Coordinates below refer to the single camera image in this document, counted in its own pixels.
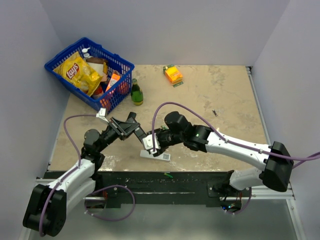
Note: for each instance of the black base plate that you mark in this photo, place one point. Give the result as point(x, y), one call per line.
point(206, 188)

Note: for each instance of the black remote control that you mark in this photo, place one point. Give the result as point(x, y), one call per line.
point(139, 133)
point(131, 117)

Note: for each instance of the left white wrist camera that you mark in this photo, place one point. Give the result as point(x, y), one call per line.
point(102, 115)

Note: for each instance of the blue plastic basket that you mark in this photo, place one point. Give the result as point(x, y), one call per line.
point(116, 94)

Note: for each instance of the yellow Lays chips bag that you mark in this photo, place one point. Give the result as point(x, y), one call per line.
point(79, 73)

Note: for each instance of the orange white carton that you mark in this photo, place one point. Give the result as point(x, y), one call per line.
point(115, 77)

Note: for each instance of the aluminium frame rail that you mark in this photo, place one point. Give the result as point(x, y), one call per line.
point(258, 193)

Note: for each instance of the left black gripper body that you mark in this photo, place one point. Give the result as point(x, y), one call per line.
point(114, 128)

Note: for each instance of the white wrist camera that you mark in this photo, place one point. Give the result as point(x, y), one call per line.
point(151, 145)
point(102, 115)

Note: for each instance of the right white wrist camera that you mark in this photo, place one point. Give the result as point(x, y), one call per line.
point(151, 145)

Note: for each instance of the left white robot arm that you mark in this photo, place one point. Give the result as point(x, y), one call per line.
point(50, 204)

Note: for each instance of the brown white snack package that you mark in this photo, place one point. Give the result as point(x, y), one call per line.
point(100, 65)

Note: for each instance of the white remote control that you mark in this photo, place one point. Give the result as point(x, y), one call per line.
point(165, 157)

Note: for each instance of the white pump bottle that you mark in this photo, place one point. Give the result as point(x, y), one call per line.
point(85, 53)

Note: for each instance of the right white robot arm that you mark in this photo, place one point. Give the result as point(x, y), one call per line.
point(270, 164)

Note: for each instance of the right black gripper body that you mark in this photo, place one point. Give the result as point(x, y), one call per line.
point(167, 139)

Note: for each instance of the green glass bottle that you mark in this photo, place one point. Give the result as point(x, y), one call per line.
point(136, 93)

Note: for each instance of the orange sponge pack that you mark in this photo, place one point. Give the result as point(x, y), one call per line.
point(173, 75)

